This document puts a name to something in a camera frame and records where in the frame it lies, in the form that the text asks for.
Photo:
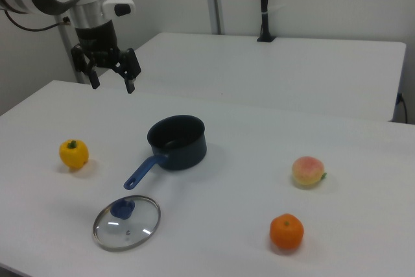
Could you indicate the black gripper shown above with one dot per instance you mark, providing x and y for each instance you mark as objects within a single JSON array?
[{"x": 97, "y": 38}]

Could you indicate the glass lid with blue knob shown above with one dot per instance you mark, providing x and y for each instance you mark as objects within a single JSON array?
[{"x": 122, "y": 208}]

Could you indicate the yellow bell pepper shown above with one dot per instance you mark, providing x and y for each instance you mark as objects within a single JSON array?
[{"x": 74, "y": 155}]

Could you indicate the dark blue saucepan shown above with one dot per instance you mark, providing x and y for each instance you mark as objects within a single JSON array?
[{"x": 188, "y": 157}]

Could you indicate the white side table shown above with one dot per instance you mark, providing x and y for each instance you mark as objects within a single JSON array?
[{"x": 259, "y": 69}]

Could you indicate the pink yellow peach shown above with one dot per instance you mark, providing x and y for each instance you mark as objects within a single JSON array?
[{"x": 307, "y": 171}]

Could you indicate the orange mandarin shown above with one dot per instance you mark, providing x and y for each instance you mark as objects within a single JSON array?
[{"x": 287, "y": 231}]

